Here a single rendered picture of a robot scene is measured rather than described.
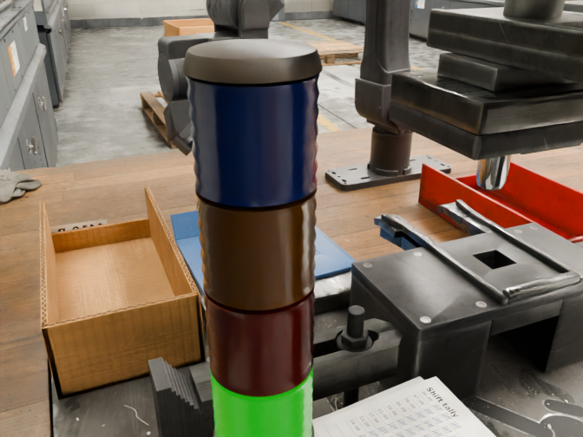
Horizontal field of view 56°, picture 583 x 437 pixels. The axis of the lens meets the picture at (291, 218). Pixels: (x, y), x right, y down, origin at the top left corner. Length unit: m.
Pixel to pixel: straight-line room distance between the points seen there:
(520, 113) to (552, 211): 0.42
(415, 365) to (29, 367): 0.32
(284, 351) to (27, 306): 0.46
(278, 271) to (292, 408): 0.06
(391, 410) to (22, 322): 0.37
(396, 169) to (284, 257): 0.71
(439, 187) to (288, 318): 0.59
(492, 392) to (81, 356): 0.33
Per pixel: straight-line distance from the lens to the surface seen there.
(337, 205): 0.78
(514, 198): 0.82
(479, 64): 0.39
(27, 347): 0.56
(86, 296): 0.60
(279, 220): 0.16
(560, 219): 0.78
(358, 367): 0.39
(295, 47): 0.16
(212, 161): 0.15
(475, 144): 0.35
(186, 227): 0.65
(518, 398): 0.50
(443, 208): 0.59
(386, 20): 0.80
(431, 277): 0.46
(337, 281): 0.56
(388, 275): 0.45
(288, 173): 0.15
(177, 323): 0.47
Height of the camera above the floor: 1.22
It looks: 26 degrees down
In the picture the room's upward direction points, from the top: straight up
